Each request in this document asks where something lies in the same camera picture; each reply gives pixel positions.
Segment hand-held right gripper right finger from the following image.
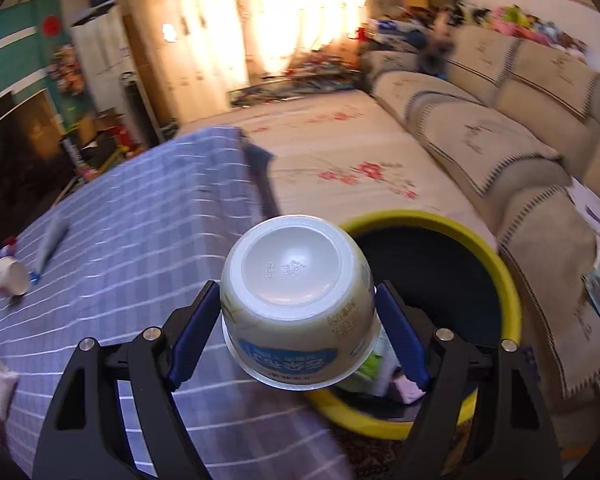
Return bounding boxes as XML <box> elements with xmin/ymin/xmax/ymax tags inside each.
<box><xmin>375</xmin><ymin>281</ymin><xmax>563</xmax><ymax>480</ymax></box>

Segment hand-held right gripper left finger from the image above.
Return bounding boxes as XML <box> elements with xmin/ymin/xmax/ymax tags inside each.
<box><xmin>32</xmin><ymin>280</ymin><xmax>221</xmax><ymax>480</ymax></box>

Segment pink wrapper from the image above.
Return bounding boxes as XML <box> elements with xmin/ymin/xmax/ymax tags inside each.
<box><xmin>387</xmin><ymin>375</ymin><xmax>424</xmax><ymax>406</ymax></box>

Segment yellow-rimmed trash bin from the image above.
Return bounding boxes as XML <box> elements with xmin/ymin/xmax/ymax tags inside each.
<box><xmin>302</xmin><ymin>210</ymin><xmax>524</xmax><ymax>442</ymax></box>

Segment white bowl with blue label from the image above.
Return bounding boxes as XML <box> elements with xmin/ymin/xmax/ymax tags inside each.
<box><xmin>220</xmin><ymin>215</ymin><xmax>381</xmax><ymax>394</ymax></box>

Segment blue checked tablecloth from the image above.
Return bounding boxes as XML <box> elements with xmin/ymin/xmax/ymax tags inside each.
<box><xmin>0</xmin><ymin>125</ymin><xmax>357</xmax><ymax>480</ymax></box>

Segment grey pen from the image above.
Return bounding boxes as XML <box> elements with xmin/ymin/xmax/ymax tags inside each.
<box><xmin>29</xmin><ymin>215</ymin><xmax>72</xmax><ymax>282</ymax></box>

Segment dotted paper cup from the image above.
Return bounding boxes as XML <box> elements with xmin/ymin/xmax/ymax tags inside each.
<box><xmin>0</xmin><ymin>254</ymin><xmax>34</xmax><ymax>298</ymax></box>

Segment white napkin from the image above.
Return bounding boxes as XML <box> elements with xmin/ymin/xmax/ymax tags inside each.
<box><xmin>0</xmin><ymin>350</ymin><xmax>19</xmax><ymax>417</ymax></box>

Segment floral floor mat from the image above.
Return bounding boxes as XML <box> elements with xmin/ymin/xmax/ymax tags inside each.
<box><xmin>179</xmin><ymin>89</ymin><xmax>497</xmax><ymax>252</ymax></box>

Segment beige sofa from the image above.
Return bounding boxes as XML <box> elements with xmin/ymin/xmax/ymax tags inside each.
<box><xmin>362</xmin><ymin>25</ymin><xmax>600</xmax><ymax>413</ymax></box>

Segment white papers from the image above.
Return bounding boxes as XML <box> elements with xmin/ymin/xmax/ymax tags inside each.
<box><xmin>567</xmin><ymin>180</ymin><xmax>600</xmax><ymax>322</ymax></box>

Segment open cardboard box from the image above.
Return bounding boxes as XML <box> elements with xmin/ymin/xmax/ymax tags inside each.
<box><xmin>74</xmin><ymin>109</ymin><xmax>132</xmax><ymax>152</ymax></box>

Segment black tower fan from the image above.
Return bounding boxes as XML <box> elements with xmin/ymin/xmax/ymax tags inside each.
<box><xmin>120</xmin><ymin>72</ymin><xmax>164</xmax><ymax>147</ymax></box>

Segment black television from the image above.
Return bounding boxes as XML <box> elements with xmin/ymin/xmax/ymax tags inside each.
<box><xmin>0</xmin><ymin>91</ymin><xmax>77</xmax><ymax>281</ymax></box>

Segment pile of toys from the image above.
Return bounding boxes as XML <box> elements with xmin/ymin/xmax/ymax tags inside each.
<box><xmin>229</xmin><ymin>54</ymin><xmax>367</xmax><ymax>107</ymax></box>

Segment artificial flower bunch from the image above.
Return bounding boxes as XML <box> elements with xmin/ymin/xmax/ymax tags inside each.
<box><xmin>49</xmin><ymin>44</ymin><xmax>89</xmax><ymax>97</ymax></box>

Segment row of plush toys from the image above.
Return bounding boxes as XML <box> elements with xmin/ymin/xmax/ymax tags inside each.
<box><xmin>484</xmin><ymin>4</ymin><xmax>592</xmax><ymax>57</ymax></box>

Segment cream curtains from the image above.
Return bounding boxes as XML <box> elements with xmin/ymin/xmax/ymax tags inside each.
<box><xmin>115</xmin><ymin>0</ymin><xmax>382</xmax><ymax>111</ymax></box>

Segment red round wall ornament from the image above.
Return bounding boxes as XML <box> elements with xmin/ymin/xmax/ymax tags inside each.
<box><xmin>40</xmin><ymin>15</ymin><xmax>64</xmax><ymax>39</ymax></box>

